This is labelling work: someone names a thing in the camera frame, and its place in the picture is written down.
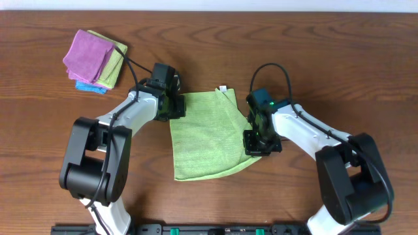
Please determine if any blue folded cloth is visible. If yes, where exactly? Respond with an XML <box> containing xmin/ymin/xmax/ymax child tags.
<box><xmin>75</xmin><ymin>81</ymin><xmax>108</xmax><ymax>94</ymax></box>

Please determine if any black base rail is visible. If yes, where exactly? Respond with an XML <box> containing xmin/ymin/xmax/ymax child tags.
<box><xmin>50</xmin><ymin>224</ymin><xmax>382</xmax><ymax>235</ymax></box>

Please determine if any green folded cloth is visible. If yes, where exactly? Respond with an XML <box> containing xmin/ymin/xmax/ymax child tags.
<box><xmin>88</xmin><ymin>30</ymin><xmax>127</xmax><ymax>89</ymax></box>

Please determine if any light green microfiber cloth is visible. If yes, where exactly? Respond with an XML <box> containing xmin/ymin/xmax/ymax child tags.
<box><xmin>170</xmin><ymin>88</ymin><xmax>261</xmax><ymax>181</ymax></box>

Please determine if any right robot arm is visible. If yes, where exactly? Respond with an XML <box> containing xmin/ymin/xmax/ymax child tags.
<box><xmin>244</xmin><ymin>96</ymin><xmax>394</xmax><ymax>234</ymax></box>

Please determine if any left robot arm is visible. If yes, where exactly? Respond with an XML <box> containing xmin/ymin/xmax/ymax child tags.
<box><xmin>59</xmin><ymin>82</ymin><xmax>185</xmax><ymax>234</ymax></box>

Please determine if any purple folded cloth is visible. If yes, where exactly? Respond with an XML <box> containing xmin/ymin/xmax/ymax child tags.
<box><xmin>63</xmin><ymin>30</ymin><xmax>114</xmax><ymax>84</ymax></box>

